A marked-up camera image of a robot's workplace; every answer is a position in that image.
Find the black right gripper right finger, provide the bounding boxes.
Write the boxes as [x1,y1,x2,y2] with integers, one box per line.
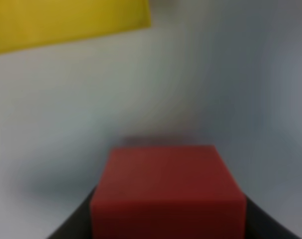
[244,197,300,239]

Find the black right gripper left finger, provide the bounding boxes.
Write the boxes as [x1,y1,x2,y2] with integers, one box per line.
[48,188,95,239]

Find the red cube block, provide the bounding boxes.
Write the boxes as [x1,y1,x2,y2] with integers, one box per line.
[90,146,246,239]

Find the yellow cube block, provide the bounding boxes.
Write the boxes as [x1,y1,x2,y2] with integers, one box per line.
[0,0,151,53]

